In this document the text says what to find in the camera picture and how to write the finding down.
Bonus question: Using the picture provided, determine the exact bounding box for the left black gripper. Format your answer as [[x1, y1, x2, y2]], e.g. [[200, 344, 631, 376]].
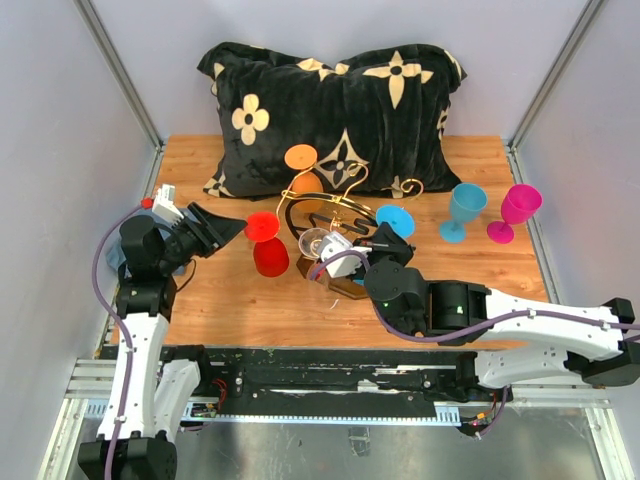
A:
[[157, 202, 248, 273]]

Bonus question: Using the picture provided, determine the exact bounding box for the blue wine glass front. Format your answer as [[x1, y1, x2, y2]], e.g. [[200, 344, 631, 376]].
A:
[[375, 204, 416, 239]]

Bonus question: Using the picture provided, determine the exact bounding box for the blue wine glass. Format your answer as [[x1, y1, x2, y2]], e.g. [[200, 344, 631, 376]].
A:
[[439, 183, 488, 244], [375, 204, 416, 239]]

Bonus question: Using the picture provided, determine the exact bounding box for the red plastic wine glass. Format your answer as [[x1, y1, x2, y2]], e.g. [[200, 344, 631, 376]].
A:
[[244, 211, 289, 278]]

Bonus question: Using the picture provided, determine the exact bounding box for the blue cloth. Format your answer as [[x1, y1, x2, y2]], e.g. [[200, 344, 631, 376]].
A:
[[104, 210, 140, 272]]

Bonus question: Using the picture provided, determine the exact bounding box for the magenta plastic wine glass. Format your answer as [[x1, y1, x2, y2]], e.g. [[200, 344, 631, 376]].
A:
[[487, 184, 543, 244]]

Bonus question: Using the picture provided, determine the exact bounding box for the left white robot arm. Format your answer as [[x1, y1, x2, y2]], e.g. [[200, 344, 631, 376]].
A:
[[78, 199, 247, 479]]

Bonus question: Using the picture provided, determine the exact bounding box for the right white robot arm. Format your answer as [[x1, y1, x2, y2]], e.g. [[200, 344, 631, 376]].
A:
[[355, 223, 639, 400]]

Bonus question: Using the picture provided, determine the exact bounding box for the clear glass wine glass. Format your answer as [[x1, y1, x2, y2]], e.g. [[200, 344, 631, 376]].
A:
[[296, 227, 329, 281]]

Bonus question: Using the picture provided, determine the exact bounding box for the orange plastic wine glass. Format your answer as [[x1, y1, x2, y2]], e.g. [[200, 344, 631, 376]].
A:
[[279, 144, 324, 207]]

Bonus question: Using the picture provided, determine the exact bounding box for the black floral pillow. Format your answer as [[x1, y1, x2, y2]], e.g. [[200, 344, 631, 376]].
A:
[[198, 42, 466, 198]]

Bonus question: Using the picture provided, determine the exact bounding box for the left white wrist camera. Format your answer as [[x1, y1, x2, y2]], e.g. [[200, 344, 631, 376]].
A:
[[141, 184, 185, 226]]

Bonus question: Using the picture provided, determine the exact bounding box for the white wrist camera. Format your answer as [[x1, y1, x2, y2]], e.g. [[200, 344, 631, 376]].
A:
[[141, 184, 185, 226], [314, 232, 369, 281]]

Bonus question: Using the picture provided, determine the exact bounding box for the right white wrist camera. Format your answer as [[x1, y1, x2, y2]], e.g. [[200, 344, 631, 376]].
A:
[[314, 232, 369, 281]]

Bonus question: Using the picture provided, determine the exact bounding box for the gold wire glass rack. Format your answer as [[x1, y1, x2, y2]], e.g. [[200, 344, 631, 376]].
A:
[[279, 160, 426, 301]]

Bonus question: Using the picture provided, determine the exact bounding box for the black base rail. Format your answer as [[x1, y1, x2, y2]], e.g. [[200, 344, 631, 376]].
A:
[[151, 345, 500, 425]]

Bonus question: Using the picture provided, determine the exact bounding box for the left aluminium frame post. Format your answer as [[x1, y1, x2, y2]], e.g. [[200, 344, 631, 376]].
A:
[[73, 0, 165, 151]]

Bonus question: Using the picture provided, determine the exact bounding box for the aluminium frame post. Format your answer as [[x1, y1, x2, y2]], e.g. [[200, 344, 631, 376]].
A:
[[73, 0, 165, 151], [506, 0, 608, 154]]

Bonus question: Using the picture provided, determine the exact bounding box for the right aluminium frame post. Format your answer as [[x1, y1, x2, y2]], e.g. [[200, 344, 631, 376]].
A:
[[506, 0, 608, 154]]

